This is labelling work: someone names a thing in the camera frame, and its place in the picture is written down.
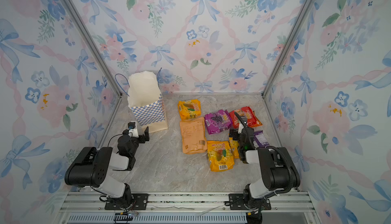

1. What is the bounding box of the yellow mango candy bag top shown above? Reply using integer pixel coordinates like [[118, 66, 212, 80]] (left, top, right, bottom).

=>
[[178, 99, 202, 121]]

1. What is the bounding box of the blue checkered paper bag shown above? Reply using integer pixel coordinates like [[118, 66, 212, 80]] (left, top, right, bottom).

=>
[[115, 71, 168, 133]]

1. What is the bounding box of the purple grape candy bag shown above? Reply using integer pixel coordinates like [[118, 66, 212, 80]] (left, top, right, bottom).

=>
[[204, 109, 232, 134]]

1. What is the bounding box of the purple small snack packet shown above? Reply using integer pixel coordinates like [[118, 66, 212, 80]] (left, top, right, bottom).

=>
[[253, 131, 269, 148]]

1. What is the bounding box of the yellow mango candy bag right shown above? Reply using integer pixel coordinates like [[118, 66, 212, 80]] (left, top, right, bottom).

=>
[[229, 137, 239, 159]]

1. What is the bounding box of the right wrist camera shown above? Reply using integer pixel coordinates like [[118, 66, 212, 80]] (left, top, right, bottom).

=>
[[238, 122, 245, 134]]

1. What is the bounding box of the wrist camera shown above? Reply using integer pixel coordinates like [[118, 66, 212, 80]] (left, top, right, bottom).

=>
[[127, 121, 138, 138], [238, 122, 245, 134]]

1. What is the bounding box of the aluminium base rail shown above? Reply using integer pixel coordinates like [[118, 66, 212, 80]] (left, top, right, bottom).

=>
[[54, 190, 320, 224]]

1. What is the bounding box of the orange kraft snack pouch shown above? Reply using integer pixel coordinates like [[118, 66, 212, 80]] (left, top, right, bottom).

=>
[[180, 117, 207, 155]]

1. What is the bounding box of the aluminium corner post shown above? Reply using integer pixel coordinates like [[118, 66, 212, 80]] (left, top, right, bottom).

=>
[[61, 0, 122, 97], [262, 0, 315, 98]]

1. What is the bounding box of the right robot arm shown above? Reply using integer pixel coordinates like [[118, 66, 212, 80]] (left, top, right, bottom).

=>
[[225, 127, 301, 213]]

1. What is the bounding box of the yellow mango candy bag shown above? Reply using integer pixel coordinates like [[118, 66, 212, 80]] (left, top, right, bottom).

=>
[[229, 137, 239, 159], [178, 99, 202, 121], [207, 140, 235, 172]]

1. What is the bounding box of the red fruit candy bag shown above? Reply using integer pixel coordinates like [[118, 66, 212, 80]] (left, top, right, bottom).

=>
[[229, 106, 263, 129]]

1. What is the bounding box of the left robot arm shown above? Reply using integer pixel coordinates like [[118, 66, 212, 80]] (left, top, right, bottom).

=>
[[64, 122, 150, 211]]

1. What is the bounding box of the yellow mango candy bag front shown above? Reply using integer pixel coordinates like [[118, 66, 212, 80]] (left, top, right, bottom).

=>
[[207, 140, 235, 172]]

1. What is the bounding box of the right aluminium corner post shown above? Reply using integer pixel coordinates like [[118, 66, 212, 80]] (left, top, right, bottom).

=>
[[262, 0, 315, 98]]

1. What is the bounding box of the left aluminium corner post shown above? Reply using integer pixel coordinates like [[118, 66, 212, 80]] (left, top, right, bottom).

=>
[[61, 0, 122, 97]]

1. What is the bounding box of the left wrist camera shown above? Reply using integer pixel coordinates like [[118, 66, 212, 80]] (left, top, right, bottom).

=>
[[127, 121, 138, 138]]

